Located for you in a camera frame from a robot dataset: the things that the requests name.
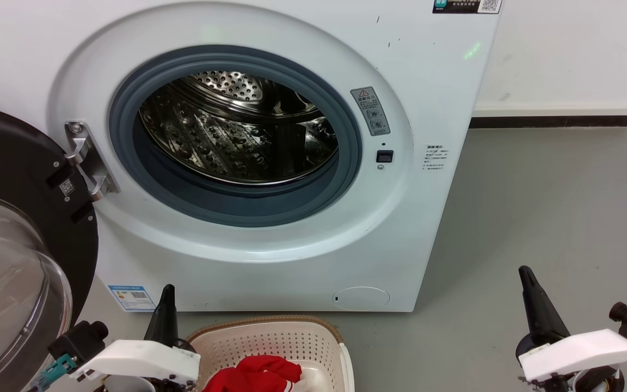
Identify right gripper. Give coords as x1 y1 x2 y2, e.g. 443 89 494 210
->
516 266 625 392

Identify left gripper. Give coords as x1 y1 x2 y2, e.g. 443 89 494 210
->
101 284 200 392

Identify red and white garment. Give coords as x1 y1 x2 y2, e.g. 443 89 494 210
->
203 355 319 392

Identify cream perforated laundry basket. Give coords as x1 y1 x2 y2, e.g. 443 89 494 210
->
187 316 355 392

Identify stainless steel washing machine drum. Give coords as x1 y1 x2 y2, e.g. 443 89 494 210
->
138 71 340 186

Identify black round washer door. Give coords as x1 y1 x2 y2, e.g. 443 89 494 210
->
0 102 100 392

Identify blue energy label sticker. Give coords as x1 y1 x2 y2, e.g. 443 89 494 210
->
108 284 156 312

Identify teal connector plug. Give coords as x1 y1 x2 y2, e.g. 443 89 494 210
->
40 354 76 388

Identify grey rubber door gasket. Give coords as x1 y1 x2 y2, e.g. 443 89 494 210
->
109 45 363 228

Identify round filter cover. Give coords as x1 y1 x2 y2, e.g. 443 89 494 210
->
332 286 390 311

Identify metal door hinge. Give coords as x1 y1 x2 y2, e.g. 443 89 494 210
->
65 121 120 202

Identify white front-load washing machine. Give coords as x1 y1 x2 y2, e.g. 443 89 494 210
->
0 0 503 313

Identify grey warning sticker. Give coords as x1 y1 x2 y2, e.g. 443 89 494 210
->
351 87 391 137

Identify black wall baseboard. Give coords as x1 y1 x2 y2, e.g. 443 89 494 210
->
469 115 627 129

